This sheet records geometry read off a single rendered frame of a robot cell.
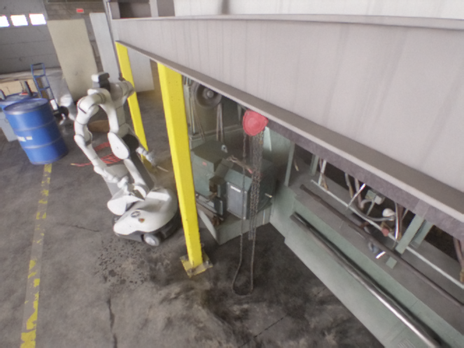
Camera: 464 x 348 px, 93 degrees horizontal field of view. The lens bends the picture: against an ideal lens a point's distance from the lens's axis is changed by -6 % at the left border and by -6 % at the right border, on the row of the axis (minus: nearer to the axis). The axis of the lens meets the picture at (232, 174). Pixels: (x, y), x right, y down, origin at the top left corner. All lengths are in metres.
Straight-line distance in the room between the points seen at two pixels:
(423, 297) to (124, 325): 1.98
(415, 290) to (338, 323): 0.66
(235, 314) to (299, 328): 0.49
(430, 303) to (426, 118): 1.48
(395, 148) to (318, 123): 0.16
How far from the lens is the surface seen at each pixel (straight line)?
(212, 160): 1.97
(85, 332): 2.28
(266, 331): 2.04
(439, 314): 1.79
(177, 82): 1.35
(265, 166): 1.96
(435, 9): 0.87
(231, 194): 1.94
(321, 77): 0.50
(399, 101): 0.43
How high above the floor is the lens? 1.89
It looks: 34 degrees down
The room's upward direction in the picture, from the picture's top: straight up
